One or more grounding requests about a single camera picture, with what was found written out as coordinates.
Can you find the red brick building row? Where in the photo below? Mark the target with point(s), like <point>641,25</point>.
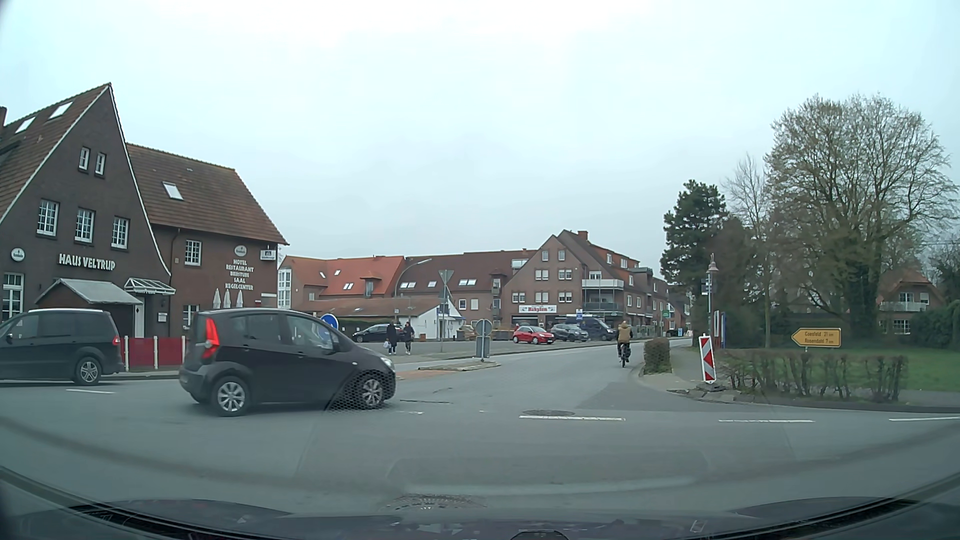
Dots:
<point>540,281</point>

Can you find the round sign seen from behind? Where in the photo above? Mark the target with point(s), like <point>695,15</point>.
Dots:
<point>483,337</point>

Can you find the white low building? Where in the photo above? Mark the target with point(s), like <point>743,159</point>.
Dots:
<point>435,321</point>

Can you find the curved street lamp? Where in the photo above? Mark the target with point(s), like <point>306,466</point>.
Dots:
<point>409,274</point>

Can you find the red car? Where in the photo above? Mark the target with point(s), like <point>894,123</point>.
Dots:
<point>532,335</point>

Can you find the kerbed traffic island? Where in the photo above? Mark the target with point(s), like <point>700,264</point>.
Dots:
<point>450,366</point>

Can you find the dark parked car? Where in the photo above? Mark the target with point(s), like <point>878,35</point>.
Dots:
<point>568,332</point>

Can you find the black parked car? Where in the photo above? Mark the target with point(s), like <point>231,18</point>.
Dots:
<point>373,333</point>

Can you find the dark parked van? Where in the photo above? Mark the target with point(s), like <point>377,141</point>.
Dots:
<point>596,328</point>

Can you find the blue round sign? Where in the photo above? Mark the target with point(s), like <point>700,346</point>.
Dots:
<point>329,321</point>

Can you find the person on bicycle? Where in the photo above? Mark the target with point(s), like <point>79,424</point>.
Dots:
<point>624,341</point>

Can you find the grey asphalt road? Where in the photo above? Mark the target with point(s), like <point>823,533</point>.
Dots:
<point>480,450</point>

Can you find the trimmed green bush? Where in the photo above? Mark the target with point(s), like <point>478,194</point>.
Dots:
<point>657,355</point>

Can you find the dark evergreen tree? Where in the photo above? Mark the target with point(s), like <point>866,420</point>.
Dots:
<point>694,240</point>

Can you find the black small car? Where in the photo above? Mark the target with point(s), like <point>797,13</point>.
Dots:
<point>277,360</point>

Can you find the red white striped marker board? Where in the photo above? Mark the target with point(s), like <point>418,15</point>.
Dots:
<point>706,358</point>

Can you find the car's own bonnet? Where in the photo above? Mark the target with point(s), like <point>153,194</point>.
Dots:
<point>480,525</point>

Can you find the thin bare tree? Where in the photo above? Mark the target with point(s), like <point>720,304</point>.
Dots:
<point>754,225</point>

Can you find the yellow direction sign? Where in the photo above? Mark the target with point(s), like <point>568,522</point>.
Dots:
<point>817,337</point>

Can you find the low bare hedge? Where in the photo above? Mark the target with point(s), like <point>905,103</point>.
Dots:
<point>810,373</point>

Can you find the red and white fence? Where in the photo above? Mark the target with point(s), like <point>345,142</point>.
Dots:
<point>142,351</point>

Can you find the large bare tree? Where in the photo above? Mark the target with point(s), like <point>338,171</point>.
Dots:
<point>855,210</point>

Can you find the dark brick gabled building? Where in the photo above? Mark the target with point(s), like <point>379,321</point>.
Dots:
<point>90,225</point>

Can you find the brick house with balcony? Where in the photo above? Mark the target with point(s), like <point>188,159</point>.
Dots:
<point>904,300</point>

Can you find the black van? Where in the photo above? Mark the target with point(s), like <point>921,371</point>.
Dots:
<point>56,345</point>

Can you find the grass lawn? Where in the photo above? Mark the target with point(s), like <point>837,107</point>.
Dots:
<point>934,367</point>

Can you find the road sign on post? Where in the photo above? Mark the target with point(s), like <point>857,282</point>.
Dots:
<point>445,300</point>

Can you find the lamp post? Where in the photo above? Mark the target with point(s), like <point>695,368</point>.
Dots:
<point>711,300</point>

